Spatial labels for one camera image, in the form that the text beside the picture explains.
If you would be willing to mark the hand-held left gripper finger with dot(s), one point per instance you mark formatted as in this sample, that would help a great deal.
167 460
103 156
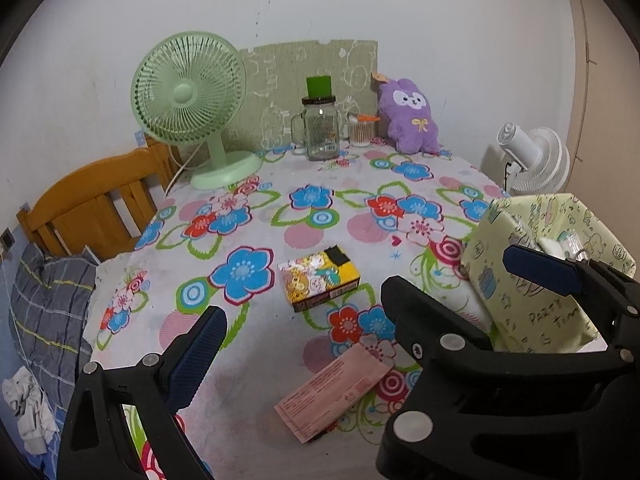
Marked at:
195 360

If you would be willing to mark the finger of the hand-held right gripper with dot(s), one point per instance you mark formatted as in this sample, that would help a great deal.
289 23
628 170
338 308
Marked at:
430 320
542 270

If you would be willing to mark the pink paper packet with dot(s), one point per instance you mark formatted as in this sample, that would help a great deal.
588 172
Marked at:
330 395

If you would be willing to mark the white standing fan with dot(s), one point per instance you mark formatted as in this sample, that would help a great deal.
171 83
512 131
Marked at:
537 160

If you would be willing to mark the yellow cartoon box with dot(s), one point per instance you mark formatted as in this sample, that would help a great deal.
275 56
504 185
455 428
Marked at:
315 277

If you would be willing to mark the grey plaid cloth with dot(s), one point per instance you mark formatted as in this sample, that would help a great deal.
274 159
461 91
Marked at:
50 300

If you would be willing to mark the crumpled white cloth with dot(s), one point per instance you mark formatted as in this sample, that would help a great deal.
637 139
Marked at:
30 410

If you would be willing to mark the blue bed sheet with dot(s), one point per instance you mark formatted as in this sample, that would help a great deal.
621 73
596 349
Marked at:
12 355

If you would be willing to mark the clear cotton swab jar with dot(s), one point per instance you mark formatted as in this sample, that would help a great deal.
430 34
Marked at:
361 132

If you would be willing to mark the purple plush rabbit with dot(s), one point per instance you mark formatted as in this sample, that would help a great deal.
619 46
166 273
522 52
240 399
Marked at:
407 120

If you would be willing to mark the glass jar mug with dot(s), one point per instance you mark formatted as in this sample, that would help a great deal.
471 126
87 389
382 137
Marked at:
320 130

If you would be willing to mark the green plastic cup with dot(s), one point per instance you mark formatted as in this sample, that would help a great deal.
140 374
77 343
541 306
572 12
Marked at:
318 86

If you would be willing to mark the green desk fan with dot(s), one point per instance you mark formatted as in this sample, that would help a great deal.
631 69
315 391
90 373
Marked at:
185 92

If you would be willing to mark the green cartoon print board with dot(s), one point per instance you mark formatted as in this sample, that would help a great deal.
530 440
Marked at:
280 75

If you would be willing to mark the wall socket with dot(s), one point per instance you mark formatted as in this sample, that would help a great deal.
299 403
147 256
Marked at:
7 241

